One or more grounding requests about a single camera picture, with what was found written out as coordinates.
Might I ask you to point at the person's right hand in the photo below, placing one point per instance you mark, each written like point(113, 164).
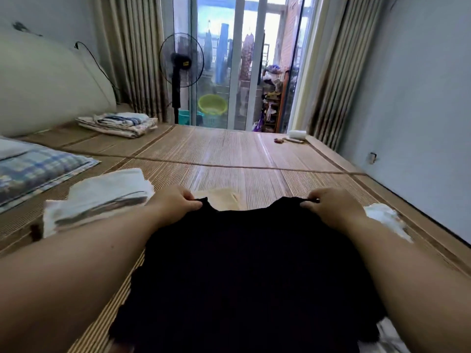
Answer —
point(337, 208)

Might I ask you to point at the cream padded headboard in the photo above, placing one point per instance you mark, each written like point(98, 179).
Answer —
point(51, 81)

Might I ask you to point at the pale grey garment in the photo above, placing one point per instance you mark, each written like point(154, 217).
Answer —
point(96, 198)

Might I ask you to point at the yellow green basin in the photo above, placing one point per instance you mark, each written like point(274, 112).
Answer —
point(213, 104)

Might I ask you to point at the white paper roll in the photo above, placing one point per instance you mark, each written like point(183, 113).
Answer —
point(297, 133)

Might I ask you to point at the black standing fan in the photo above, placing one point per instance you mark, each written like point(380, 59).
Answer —
point(181, 62)

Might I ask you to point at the sliding glass balcony door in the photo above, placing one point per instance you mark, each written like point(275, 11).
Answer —
point(235, 55)

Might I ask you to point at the person's left forearm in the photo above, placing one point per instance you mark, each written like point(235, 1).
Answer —
point(66, 283)

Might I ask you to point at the small floral white garment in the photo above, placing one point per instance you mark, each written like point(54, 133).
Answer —
point(386, 217)

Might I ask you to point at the bamboo bed mat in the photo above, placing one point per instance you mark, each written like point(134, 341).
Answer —
point(221, 154)

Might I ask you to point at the person's left hand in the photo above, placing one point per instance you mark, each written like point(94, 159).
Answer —
point(175, 206)

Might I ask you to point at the blue plaid pillow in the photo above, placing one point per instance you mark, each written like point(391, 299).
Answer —
point(37, 172)

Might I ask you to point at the small teal bucket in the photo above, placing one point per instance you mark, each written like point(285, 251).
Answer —
point(184, 117)

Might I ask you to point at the black red garment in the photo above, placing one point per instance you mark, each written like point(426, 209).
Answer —
point(250, 283)

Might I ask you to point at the cluttered balcony shelf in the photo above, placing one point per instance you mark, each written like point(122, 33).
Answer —
point(271, 99)

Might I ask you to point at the person's right forearm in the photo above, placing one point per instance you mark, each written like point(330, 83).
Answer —
point(419, 290)

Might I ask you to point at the beige patterned curtain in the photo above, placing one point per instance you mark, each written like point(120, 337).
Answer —
point(346, 69)
point(136, 47)

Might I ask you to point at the white wall socket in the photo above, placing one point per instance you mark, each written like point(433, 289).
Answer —
point(372, 158)

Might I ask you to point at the folded striped blanket stack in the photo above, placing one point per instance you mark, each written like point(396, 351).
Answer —
point(118, 125)

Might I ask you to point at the tan beige garment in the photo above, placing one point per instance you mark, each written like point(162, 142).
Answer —
point(221, 198)

